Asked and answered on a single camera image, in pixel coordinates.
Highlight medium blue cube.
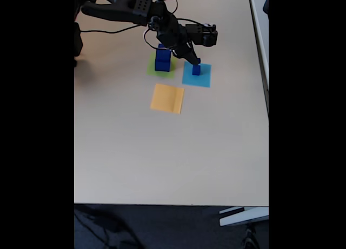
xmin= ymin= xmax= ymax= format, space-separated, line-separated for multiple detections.
xmin=155 ymin=43 xmax=172 ymax=63

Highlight black chair base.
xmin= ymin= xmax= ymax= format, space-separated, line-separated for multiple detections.
xmin=242 ymin=223 xmax=262 ymax=249

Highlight black floor cable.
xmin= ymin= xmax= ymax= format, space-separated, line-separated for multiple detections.
xmin=74 ymin=207 xmax=141 ymax=249

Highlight white adjacent table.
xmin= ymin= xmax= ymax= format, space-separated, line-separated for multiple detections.
xmin=248 ymin=0 xmax=269 ymax=115

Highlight orange paper square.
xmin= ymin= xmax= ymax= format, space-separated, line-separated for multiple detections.
xmin=150 ymin=83 xmax=185 ymax=115

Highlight white table foot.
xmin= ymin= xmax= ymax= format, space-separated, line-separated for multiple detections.
xmin=218 ymin=206 xmax=269 ymax=227

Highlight black camera box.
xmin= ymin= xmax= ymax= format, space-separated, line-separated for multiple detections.
xmin=185 ymin=23 xmax=219 ymax=48

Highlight green paper square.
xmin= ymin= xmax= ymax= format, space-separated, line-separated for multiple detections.
xmin=147 ymin=53 xmax=179 ymax=79

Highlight light blue paper square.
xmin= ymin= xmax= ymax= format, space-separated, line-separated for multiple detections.
xmin=181 ymin=61 xmax=212 ymax=89

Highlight large blue cube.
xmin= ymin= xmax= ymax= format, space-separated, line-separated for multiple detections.
xmin=155 ymin=59 xmax=172 ymax=72

